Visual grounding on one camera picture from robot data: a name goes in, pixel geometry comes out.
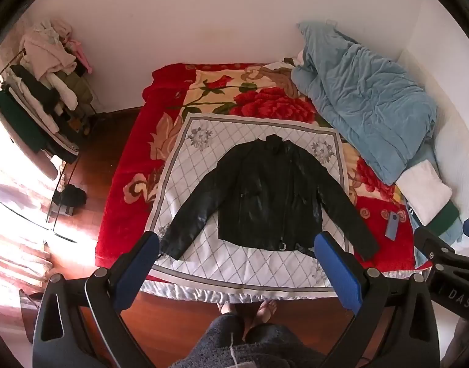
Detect blue rectangular device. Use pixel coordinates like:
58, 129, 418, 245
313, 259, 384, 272
385, 211, 401, 242

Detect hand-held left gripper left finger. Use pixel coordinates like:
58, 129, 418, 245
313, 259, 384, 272
31, 231, 161, 368

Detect person's right forearm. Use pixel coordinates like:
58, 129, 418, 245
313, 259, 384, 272
441, 316, 469, 368

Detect light blue duvet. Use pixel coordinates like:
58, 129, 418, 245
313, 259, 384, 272
291, 21, 438, 185

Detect black cloth bundle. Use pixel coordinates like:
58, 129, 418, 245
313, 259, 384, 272
51, 185, 87, 216

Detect metal clothes rack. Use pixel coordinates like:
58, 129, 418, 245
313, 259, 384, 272
0, 46, 99, 244

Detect green folded cloth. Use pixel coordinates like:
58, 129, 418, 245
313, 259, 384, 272
428, 201, 460, 236

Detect dark green garment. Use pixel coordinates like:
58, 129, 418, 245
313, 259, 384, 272
0, 86, 47, 153

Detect olive padded jacket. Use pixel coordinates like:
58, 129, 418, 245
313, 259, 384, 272
64, 73, 94, 104

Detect person's grey fleece clothing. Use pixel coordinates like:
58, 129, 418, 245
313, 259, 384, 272
176, 312, 324, 368

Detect white hanging garment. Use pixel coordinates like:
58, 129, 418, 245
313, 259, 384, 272
47, 75, 79, 111

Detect white lattice print sheet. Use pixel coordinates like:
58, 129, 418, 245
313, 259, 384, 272
140, 113, 373, 302

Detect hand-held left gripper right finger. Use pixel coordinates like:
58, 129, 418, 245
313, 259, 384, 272
314, 232, 441, 368

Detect black leather jacket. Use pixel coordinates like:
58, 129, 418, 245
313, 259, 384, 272
160, 134, 380, 261

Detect white folded towel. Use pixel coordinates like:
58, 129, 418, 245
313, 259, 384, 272
395, 160, 453, 226

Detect person's right foot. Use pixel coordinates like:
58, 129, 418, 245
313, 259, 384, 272
253, 300, 278, 328

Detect red floral blanket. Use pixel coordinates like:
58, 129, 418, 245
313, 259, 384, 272
94, 62, 417, 273

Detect pile of pale pink clothes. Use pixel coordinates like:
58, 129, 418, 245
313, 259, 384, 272
19, 19, 79, 75

